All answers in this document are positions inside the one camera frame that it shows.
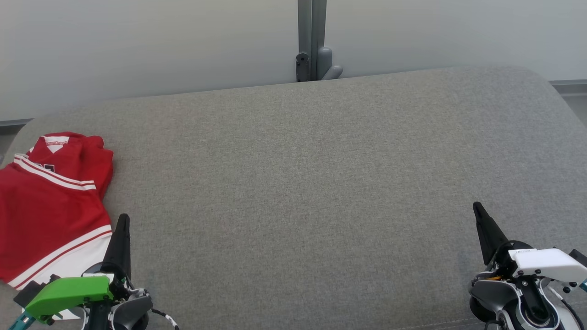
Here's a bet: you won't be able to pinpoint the red Bulls 23 basketball shorts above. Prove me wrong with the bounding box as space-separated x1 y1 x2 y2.
25 132 114 202

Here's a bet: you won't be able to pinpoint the grey wall baseboard rail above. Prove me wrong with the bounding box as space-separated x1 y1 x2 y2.
549 79 587 97
0 118 35 134

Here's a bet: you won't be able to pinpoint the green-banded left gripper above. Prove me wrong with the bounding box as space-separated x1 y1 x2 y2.
25 214 136 324

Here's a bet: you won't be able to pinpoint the teal-plug left camera cable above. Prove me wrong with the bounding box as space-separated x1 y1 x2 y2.
7 311 36 330

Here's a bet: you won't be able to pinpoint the thin black-white arm cable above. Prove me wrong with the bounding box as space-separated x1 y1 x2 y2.
149 308 180 330

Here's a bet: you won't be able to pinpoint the grey metal partition post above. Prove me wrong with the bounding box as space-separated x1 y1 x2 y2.
295 0 343 83

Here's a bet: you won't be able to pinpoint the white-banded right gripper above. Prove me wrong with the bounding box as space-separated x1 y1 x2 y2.
472 202 587 286

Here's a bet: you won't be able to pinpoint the red shirt with white sleeves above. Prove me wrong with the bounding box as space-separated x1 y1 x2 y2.
0 155 113 320

